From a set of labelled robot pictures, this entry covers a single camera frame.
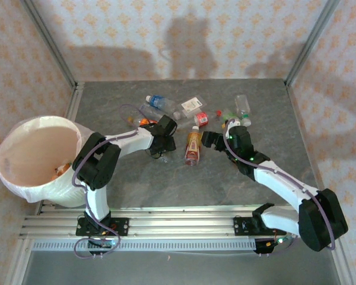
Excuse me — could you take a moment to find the tea bottle red yellow label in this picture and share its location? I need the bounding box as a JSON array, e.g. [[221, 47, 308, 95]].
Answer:
[[183, 125, 204, 167]]

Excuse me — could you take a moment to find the clear bottle red label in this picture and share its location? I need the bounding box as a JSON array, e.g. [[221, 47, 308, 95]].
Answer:
[[176, 111, 211, 132]]

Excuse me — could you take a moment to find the orange bottle brown cap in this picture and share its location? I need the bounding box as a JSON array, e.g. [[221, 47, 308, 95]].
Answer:
[[128, 116, 158, 127]]

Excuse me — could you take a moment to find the green label bottle red cap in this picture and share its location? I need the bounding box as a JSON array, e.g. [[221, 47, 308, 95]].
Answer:
[[215, 109, 241, 125]]

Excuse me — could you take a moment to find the clear unlabelled bottle white cap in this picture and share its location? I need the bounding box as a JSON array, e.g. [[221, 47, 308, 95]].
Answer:
[[139, 103, 167, 123]]

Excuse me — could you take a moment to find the clear bottle green ring cap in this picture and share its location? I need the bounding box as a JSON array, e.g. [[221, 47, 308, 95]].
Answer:
[[234, 94, 253, 127]]

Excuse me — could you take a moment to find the white packet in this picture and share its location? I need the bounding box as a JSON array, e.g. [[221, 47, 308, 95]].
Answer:
[[173, 94, 208, 120]]

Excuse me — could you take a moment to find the white bin with plastic liner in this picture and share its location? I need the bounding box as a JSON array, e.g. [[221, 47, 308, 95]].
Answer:
[[0, 115, 97, 208]]

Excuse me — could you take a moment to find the black controller board with LEDs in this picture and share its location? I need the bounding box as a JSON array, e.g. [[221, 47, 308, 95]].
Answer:
[[87, 231, 117, 249], [253, 234, 293, 257]]

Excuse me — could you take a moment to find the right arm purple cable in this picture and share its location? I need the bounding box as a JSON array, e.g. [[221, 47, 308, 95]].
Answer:
[[222, 118, 338, 257]]

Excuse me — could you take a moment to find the aluminium side rail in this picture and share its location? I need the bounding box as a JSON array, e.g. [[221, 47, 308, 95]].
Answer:
[[35, 82, 85, 214], [284, 83, 338, 216]]

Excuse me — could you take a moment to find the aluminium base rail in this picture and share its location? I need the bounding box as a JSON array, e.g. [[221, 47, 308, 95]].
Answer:
[[19, 206, 344, 240]]

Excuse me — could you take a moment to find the white slotted cable duct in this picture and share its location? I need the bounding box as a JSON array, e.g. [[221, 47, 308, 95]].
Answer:
[[32, 239, 258, 252]]

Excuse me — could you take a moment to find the aluminium frame post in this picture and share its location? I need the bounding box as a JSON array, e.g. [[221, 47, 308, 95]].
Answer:
[[284, 0, 342, 87], [19, 0, 78, 90]]

